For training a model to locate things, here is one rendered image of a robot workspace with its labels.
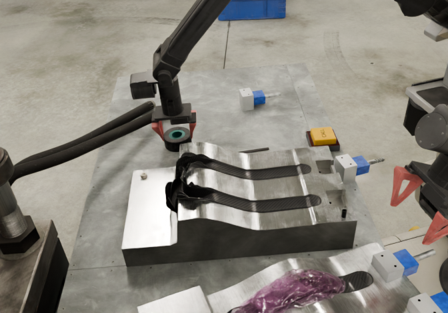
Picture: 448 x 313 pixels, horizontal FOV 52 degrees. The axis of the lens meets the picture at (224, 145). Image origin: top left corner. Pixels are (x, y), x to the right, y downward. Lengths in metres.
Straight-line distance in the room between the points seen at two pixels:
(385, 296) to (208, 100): 0.89
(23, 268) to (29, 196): 1.49
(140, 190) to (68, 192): 1.45
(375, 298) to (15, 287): 0.75
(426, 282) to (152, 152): 1.01
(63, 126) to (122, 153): 1.74
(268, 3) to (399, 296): 3.52
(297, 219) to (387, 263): 0.20
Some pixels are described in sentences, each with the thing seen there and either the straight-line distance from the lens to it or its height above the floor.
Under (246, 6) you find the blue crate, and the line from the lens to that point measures 4.24.
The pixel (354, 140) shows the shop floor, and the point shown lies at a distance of 2.75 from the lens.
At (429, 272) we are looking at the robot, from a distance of 1.78.
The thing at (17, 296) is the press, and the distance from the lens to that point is 1.13.
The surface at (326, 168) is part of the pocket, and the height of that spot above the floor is 0.86.
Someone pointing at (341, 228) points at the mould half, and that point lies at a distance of 1.03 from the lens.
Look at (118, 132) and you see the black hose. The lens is 1.33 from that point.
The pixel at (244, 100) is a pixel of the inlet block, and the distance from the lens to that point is 1.48.
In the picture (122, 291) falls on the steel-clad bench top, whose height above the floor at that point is 0.80.
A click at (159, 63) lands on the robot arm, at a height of 1.10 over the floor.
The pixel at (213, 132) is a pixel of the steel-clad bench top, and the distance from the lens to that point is 1.41.
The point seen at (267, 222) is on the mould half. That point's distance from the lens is 1.01.
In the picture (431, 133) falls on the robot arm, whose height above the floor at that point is 1.19.
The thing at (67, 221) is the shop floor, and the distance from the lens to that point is 2.42.
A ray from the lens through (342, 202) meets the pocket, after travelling 1.09.
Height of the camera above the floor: 1.62
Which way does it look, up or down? 37 degrees down
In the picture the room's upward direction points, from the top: 4 degrees counter-clockwise
